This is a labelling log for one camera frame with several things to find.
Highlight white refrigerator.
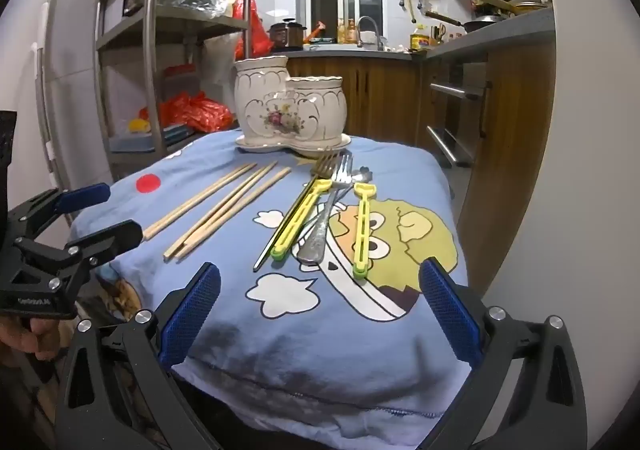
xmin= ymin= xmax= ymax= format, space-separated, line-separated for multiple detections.
xmin=10 ymin=0 xmax=111 ymax=211

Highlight steel faucet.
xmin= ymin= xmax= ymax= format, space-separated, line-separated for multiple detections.
xmin=356 ymin=16 xmax=385 ymax=51

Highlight black wok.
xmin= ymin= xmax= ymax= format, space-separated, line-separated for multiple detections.
xmin=425 ymin=10 xmax=506 ymax=33

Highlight hanging red plastic bag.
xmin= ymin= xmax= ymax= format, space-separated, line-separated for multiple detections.
xmin=234 ymin=0 xmax=275 ymax=58

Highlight wooden base cabinets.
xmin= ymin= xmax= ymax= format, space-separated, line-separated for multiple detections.
xmin=287 ymin=27 xmax=557 ymax=291

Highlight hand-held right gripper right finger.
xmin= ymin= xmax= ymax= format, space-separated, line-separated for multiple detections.
xmin=419 ymin=257 xmax=588 ymax=450

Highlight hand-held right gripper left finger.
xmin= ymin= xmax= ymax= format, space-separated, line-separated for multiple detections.
xmin=55 ymin=262 xmax=223 ymax=450

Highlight silver metal fork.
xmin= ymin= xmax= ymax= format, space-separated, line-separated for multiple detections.
xmin=297 ymin=152 xmax=356 ymax=265

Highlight built-in black appliance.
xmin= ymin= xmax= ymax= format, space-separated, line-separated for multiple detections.
xmin=427 ymin=62 xmax=493 ymax=168

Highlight wooden chopstick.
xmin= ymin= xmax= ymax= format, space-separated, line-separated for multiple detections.
xmin=164 ymin=161 xmax=278 ymax=261
xmin=175 ymin=167 xmax=292 ymax=261
xmin=144 ymin=162 xmax=257 ymax=237
xmin=182 ymin=171 xmax=281 ymax=251

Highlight blue tray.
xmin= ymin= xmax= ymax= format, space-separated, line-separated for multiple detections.
xmin=109 ymin=132 xmax=166 ymax=153

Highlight grey countertop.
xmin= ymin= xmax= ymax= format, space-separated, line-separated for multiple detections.
xmin=287 ymin=5 xmax=556 ymax=62

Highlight yellow-handled fork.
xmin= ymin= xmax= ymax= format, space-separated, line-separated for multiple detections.
xmin=271 ymin=147 xmax=341 ymax=262

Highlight blue cartoon printed cloth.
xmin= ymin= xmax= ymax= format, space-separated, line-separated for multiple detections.
xmin=67 ymin=132 xmax=473 ymax=423

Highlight steel shelf rack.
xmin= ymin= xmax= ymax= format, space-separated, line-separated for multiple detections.
xmin=92 ymin=0 xmax=253 ymax=181

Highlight thin dark metal utensil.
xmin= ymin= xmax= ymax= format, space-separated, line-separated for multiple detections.
xmin=254 ymin=190 xmax=308 ymax=272

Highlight white floral ceramic utensil holder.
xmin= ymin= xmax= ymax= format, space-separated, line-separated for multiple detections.
xmin=234 ymin=55 xmax=353 ymax=152

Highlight large red plastic bag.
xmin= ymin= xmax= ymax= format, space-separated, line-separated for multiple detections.
xmin=140 ymin=90 xmax=235 ymax=133

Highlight brown wok with wooden handle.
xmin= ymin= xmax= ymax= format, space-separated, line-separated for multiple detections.
xmin=460 ymin=0 xmax=548 ymax=17

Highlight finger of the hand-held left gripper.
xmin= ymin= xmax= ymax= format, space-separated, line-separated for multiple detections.
xmin=7 ymin=182 xmax=111 ymax=231
xmin=14 ymin=219 xmax=145 ymax=291

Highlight person's left hand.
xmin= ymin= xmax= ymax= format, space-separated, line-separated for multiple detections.
xmin=0 ymin=314 xmax=68 ymax=367

